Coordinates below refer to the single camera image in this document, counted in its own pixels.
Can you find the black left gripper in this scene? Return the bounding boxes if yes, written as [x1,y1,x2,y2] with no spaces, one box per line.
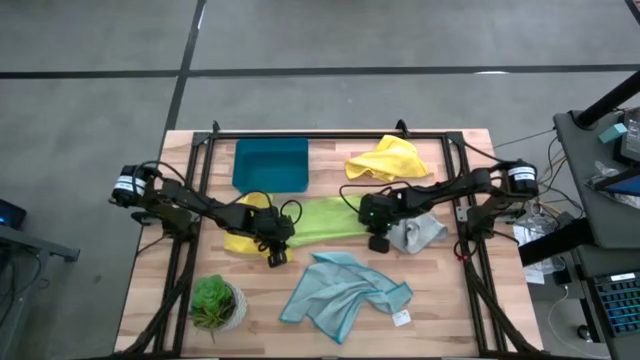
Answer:
[238,203,296,269]

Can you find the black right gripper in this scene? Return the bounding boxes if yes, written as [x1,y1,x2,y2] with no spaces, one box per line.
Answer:
[358,192,404,255]

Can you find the yellow microfiber towel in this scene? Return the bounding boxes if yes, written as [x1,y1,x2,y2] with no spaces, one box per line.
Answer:
[343,133,431,183]
[223,191,296,262]

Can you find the grey microfiber towel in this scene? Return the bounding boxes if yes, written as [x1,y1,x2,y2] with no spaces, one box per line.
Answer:
[385,209,449,255]

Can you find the lime green microfiber towel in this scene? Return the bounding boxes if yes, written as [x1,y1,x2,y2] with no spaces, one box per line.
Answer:
[284,193,374,250]

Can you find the light blue teal-edged towel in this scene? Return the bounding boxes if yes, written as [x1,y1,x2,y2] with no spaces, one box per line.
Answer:
[278,251,415,346]

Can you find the teal plastic bin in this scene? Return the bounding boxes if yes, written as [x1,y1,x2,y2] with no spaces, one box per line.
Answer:
[231,137,311,195]

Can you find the green succulent in woven pot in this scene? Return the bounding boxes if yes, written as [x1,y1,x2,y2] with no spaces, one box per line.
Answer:
[188,273,249,345]

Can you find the white paper sheets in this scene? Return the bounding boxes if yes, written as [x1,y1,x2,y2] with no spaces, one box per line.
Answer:
[512,222,557,286]

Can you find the black desk leg bar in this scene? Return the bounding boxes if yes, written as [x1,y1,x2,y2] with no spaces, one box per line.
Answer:
[517,216,596,269]

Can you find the grey desk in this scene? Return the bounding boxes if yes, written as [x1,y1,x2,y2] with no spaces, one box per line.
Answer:
[572,247,640,360]
[552,106,640,250]

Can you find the clear plastic bag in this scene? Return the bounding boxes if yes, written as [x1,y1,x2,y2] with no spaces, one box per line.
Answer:
[583,159,624,194]

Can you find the grey metal stand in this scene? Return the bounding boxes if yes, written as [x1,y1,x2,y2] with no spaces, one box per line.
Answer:
[0,222,81,360]

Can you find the black backlit keyboard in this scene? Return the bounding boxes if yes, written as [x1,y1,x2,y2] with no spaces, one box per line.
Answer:
[589,271,640,339]

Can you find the blue-screen computer monitor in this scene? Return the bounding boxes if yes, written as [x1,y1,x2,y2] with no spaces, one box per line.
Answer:
[592,168,640,199]

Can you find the small teal box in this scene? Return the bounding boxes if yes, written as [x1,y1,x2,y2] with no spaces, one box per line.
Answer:
[598,122,629,145]

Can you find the black device with blue light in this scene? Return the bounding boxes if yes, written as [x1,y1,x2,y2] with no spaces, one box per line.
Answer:
[0,198,28,231]

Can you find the black monitor stand pole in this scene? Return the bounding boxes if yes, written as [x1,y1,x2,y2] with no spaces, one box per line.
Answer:
[573,69,640,130]

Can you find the black electronic device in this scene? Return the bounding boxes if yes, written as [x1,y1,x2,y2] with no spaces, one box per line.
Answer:
[612,106,640,169]

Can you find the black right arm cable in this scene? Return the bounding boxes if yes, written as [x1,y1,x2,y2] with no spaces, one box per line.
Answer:
[338,180,416,214]

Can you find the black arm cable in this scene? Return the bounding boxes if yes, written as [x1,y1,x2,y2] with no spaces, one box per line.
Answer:
[338,180,416,214]
[130,159,304,254]

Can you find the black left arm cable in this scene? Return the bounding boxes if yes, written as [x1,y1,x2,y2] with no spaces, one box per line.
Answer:
[130,159,304,254]

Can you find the black aluminium rig frame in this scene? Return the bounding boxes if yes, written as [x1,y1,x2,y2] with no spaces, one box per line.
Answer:
[112,118,546,360]

